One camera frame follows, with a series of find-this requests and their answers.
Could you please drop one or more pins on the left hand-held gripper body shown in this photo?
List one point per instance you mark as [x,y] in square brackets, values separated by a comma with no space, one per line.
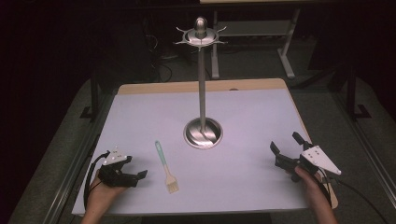
[116,179]

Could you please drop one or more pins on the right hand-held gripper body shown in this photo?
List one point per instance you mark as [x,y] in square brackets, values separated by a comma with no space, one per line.
[320,160]

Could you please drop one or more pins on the silver metal utensil stand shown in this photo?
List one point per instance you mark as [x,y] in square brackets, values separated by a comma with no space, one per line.
[202,102]

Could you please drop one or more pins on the person's left hand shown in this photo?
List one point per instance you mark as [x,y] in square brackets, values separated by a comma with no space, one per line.
[101,196]

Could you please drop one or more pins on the person's right hand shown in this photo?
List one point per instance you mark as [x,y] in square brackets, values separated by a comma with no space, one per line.
[309,183]

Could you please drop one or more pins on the white table mat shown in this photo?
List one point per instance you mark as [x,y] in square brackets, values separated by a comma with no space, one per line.
[233,174]

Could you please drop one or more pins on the black metal stand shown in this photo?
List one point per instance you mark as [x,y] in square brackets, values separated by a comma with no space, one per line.
[353,99]
[93,102]

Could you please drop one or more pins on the grey metal rail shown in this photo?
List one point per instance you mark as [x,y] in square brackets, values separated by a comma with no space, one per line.
[73,177]
[370,152]

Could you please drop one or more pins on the white metal desk frame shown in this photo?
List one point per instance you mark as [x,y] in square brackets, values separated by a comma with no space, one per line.
[288,46]

